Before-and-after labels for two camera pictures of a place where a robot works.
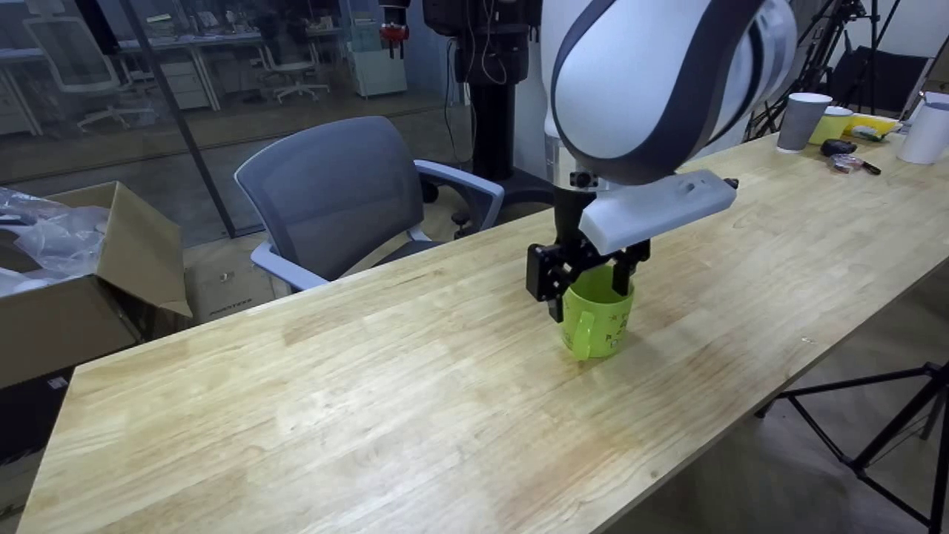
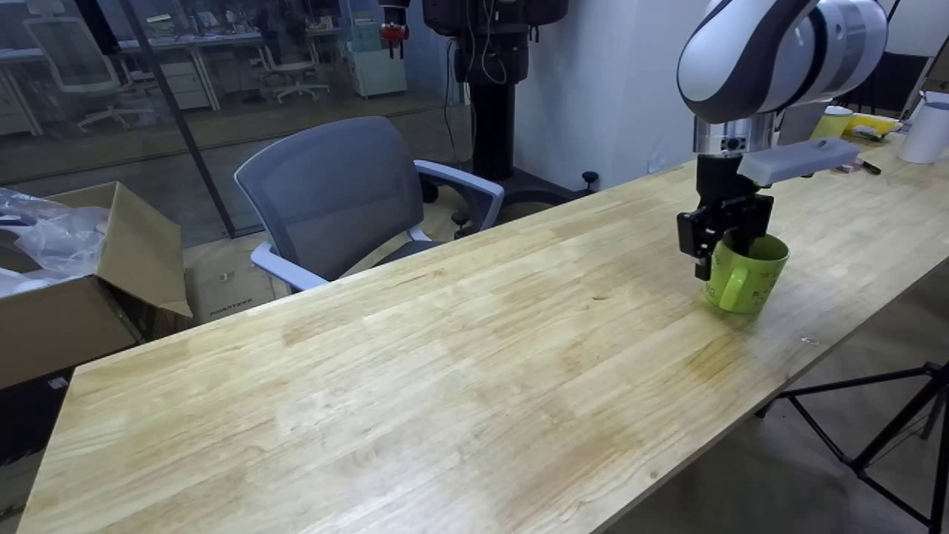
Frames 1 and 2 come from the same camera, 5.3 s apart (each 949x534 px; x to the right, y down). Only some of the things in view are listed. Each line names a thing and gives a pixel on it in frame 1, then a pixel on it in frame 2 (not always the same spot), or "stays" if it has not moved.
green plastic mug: x=598 y=313 to x=743 y=281
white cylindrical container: x=925 y=133 stays
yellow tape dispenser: x=838 y=127 stays
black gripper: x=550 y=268 to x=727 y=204
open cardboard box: x=138 y=284 stays
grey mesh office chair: x=345 y=194 stays
